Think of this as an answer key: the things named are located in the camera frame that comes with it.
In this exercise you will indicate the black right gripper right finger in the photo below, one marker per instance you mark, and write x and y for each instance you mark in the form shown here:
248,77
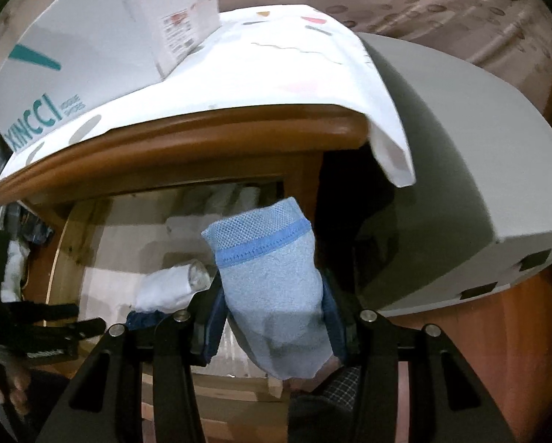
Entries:
412,382

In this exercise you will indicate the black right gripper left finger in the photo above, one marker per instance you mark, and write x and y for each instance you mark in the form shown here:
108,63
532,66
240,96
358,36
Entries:
103,402

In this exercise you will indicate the light blue underwear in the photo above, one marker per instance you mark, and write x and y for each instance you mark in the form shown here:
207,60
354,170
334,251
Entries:
272,288

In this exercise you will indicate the light wooden drawer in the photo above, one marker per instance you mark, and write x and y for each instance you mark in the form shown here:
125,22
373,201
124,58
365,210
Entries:
106,249

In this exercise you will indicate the person's left hand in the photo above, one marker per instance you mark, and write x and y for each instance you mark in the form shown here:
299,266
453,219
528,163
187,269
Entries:
18,380

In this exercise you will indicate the white green patterned cloth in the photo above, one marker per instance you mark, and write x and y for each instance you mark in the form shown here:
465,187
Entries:
15,272

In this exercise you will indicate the brown wooden nightstand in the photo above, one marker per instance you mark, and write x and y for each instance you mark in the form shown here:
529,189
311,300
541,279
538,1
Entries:
320,153

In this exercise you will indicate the dark navy lace garment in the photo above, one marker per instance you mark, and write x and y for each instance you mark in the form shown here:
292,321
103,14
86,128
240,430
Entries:
142,320

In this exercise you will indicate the plaid trouser leg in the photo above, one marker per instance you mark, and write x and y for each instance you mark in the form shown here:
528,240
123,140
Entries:
340,388

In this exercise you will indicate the rolled white sock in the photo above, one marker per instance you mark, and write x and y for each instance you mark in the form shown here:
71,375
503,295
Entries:
172,289

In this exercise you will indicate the white XINCCI shoe box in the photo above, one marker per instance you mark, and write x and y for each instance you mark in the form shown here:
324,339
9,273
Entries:
62,58

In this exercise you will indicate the white dotted table cover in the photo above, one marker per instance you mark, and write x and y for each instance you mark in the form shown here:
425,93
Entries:
270,55

